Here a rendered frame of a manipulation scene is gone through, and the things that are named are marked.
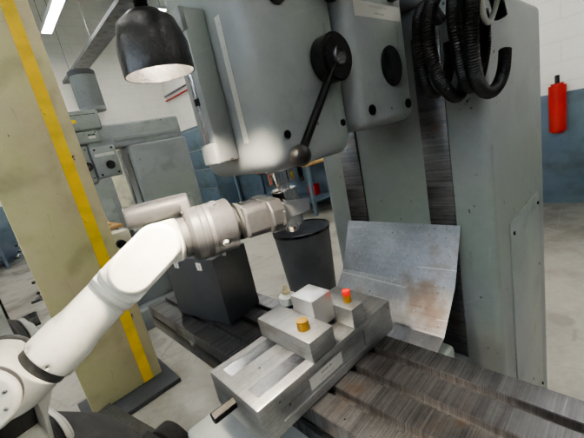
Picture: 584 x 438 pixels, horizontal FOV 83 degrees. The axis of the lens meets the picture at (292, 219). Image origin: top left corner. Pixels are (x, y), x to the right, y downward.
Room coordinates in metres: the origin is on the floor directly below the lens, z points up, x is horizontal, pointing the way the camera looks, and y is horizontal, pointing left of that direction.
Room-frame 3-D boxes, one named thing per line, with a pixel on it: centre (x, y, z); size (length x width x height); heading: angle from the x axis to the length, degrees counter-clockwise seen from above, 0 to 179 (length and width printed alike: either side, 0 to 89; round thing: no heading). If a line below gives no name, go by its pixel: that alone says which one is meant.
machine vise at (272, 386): (0.56, 0.02, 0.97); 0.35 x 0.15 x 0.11; 129
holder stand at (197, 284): (0.89, 0.27, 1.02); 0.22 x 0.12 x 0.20; 52
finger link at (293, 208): (0.56, -0.01, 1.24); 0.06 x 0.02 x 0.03; 114
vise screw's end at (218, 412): (0.44, 0.17, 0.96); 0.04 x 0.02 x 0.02; 129
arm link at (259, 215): (0.55, 0.09, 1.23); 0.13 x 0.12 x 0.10; 24
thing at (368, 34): (0.72, -0.15, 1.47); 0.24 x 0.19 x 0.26; 41
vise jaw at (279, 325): (0.55, 0.04, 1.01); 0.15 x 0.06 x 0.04; 39
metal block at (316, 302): (0.58, 0.00, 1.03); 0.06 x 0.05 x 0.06; 39
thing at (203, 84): (0.52, 0.09, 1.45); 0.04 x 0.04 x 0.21; 41
